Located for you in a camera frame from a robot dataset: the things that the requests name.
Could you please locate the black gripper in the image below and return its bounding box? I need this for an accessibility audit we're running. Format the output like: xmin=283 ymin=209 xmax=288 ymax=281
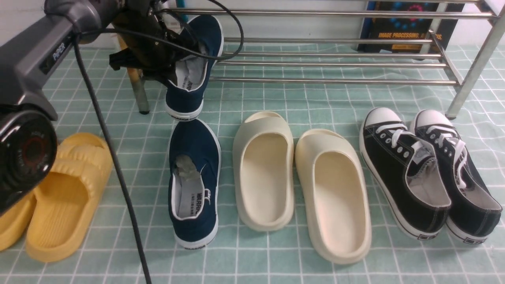
xmin=109 ymin=0 xmax=200 ymax=86

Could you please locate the navy canvas shoe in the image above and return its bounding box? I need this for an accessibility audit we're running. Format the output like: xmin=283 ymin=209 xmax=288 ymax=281
xmin=168 ymin=119 xmax=221 ymax=250
xmin=165 ymin=15 xmax=224 ymax=121

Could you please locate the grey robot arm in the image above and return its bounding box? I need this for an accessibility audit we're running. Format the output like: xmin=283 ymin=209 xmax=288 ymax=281
xmin=0 ymin=0 xmax=198 ymax=214

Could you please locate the metal shoe rack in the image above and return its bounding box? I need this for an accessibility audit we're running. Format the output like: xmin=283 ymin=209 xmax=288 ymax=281
xmin=114 ymin=0 xmax=505 ymax=120

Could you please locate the left cream slipper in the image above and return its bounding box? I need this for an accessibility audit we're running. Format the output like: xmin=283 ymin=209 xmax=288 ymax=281
xmin=232 ymin=111 xmax=295 ymax=232

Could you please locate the cream slipper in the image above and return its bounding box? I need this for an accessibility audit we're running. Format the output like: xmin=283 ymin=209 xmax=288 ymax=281
xmin=295 ymin=128 xmax=372 ymax=265
xmin=232 ymin=111 xmax=295 ymax=232

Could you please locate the right yellow slipper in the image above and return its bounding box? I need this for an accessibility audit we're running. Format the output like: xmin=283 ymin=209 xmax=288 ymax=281
xmin=26 ymin=133 xmax=112 ymax=263

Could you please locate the yellow slipper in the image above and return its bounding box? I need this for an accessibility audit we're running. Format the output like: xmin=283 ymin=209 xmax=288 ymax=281
xmin=0 ymin=192 xmax=36 ymax=251
xmin=26 ymin=133 xmax=112 ymax=263

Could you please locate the left yellow slipper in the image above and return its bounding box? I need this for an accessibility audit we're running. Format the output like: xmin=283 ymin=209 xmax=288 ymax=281
xmin=0 ymin=192 xmax=36 ymax=251

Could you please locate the right cream slipper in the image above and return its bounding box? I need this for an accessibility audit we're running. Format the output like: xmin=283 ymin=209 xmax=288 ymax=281
xmin=295 ymin=128 xmax=372 ymax=265

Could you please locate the left black canvas sneaker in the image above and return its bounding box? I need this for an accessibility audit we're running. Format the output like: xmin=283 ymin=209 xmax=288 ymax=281
xmin=359 ymin=107 xmax=451 ymax=240

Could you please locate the black canvas sneaker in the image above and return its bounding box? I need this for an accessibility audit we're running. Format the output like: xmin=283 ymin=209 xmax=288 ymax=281
xmin=359 ymin=107 xmax=451 ymax=240
xmin=410 ymin=109 xmax=503 ymax=245

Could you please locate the dark image processing book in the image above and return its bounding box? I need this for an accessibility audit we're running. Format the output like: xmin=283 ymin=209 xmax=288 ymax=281
xmin=357 ymin=1 xmax=465 ymax=54

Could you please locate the right black canvas sneaker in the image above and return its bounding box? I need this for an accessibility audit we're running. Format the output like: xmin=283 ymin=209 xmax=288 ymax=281
xmin=410 ymin=109 xmax=503 ymax=245

